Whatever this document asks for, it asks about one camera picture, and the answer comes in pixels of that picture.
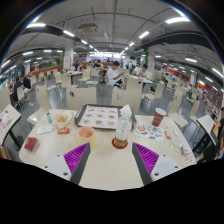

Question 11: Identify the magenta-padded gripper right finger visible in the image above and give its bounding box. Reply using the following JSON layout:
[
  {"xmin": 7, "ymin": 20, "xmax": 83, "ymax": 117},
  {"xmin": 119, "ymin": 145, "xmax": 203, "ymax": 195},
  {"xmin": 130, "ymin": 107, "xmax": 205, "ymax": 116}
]
[{"xmin": 131, "ymin": 142, "xmax": 183, "ymax": 186}]

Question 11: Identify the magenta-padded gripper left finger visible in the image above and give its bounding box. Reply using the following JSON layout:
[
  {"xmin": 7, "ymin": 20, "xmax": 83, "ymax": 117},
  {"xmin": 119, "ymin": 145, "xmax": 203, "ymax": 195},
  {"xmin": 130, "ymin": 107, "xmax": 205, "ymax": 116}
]
[{"xmin": 41, "ymin": 142, "xmax": 92, "ymax": 185}]

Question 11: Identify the clear bottle with white cap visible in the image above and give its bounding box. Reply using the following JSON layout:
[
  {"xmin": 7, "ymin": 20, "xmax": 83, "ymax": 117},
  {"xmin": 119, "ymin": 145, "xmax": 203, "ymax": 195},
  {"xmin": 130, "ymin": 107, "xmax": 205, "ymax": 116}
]
[{"xmin": 113, "ymin": 107, "xmax": 133, "ymax": 149}]

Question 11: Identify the pale yellow mug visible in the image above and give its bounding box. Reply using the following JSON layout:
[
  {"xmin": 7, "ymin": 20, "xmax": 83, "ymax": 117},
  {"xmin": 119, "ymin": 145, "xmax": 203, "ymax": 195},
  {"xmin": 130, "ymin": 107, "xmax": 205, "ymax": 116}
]
[{"xmin": 76, "ymin": 125, "xmax": 97, "ymax": 149}]

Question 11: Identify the colourful printed sticker sheet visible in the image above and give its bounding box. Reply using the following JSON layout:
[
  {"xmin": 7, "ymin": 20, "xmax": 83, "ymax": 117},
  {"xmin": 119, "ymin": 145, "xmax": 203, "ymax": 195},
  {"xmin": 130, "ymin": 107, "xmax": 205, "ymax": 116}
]
[{"xmin": 134, "ymin": 121, "xmax": 165, "ymax": 142}]

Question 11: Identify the flat red packet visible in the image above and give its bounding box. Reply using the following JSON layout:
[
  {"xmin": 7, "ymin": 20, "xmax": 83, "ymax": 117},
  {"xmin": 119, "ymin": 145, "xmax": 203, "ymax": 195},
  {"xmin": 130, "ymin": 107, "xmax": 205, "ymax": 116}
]
[{"xmin": 57, "ymin": 127, "xmax": 71, "ymax": 135}]

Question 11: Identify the small red sauce packet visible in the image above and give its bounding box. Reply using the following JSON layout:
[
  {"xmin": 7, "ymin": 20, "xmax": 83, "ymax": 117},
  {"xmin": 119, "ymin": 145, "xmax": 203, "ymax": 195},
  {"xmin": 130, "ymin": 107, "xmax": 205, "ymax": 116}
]
[{"xmin": 163, "ymin": 129, "xmax": 173, "ymax": 140}]

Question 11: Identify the clear plastic packet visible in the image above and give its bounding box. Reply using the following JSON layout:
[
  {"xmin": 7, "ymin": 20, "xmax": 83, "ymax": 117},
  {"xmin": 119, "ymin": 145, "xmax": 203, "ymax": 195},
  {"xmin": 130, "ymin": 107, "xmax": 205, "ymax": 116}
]
[{"xmin": 169, "ymin": 136, "xmax": 184, "ymax": 154}]

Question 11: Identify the white table sign red print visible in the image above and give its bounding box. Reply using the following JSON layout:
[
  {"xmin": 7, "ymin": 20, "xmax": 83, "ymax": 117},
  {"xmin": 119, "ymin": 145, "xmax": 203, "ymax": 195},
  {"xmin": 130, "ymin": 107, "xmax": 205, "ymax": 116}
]
[{"xmin": 182, "ymin": 151, "xmax": 198, "ymax": 166}]

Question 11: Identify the crumpled food wrapper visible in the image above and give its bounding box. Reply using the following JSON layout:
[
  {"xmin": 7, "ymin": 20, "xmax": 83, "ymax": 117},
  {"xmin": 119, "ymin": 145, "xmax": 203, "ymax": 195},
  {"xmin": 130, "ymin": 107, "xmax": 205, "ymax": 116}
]
[{"xmin": 52, "ymin": 110, "xmax": 75, "ymax": 129}]

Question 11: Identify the red paper cup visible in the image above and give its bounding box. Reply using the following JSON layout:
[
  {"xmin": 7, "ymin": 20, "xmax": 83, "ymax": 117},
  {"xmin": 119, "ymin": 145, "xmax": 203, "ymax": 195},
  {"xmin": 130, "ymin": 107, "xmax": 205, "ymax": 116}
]
[{"xmin": 151, "ymin": 107, "xmax": 167, "ymax": 128}]

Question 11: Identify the white paper sheet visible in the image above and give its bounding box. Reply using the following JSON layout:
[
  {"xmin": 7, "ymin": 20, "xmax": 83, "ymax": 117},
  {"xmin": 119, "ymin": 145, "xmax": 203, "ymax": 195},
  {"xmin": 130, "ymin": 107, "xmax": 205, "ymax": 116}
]
[{"xmin": 35, "ymin": 123, "xmax": 54, "ymax": 136}]

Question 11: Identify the small red box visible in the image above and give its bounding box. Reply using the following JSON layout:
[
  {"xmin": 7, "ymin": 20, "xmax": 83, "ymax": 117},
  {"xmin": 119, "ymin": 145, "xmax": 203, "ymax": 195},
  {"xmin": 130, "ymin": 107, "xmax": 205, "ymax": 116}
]
[{"xmin": 23, "ymin": 136, "xmax": 40, "ymax": 153}]

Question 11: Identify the dark food tray with placemat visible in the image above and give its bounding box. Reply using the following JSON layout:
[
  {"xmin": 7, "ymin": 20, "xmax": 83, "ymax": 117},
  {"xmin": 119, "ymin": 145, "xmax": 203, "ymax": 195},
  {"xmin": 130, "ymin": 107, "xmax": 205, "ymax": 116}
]
[{"xmin": 74, "ymin": 103, "xmax": 137, "ymax": 130}]

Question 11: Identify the white napkin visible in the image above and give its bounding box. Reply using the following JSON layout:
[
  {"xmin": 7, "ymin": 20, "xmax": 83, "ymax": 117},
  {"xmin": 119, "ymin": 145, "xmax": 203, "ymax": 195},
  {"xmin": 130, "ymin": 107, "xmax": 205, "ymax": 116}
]
[{"xmin": 119, "ymin": 104, "xmax": 133, "ymax": 118}]

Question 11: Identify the beige chairs group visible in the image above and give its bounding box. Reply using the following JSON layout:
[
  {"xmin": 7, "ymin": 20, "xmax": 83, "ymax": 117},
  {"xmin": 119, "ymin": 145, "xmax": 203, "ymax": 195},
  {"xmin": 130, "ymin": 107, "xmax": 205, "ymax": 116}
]
[{"xmin": 0, "ymin": 66, "xmax": 208, "ymax": 129}]

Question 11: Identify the neighbouring beige table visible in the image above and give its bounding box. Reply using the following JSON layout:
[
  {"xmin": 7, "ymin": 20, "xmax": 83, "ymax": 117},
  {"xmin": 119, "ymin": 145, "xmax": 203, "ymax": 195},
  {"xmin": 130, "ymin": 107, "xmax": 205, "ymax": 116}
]
[{"xmin": 196, "ymin": 114, "xmax": 219, "ymax": 153}]

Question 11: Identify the neighbouring table with tray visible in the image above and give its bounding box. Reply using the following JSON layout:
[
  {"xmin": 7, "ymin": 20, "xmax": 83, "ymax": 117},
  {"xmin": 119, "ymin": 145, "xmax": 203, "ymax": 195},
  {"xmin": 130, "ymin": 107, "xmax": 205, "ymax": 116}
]
[{"xmin": 0, "ymin": 103, "xmax": 23, "ymax": 149}]

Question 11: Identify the ceiling air conditioner unit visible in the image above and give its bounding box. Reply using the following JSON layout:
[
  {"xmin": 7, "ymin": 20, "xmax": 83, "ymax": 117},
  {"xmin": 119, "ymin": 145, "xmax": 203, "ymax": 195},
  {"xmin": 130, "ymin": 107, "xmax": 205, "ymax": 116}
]
[{"xmin": 78, "ymin": 22, "xmax": 99, "ymax": 34}]

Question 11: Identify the ceiling strip lights group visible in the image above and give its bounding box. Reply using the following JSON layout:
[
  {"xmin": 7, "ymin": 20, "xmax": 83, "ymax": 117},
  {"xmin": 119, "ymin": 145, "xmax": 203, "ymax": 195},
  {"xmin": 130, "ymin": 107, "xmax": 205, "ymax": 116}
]
[{"xmin": 1, "ymin": 15, "xmax": 224, "ymax": 93}]

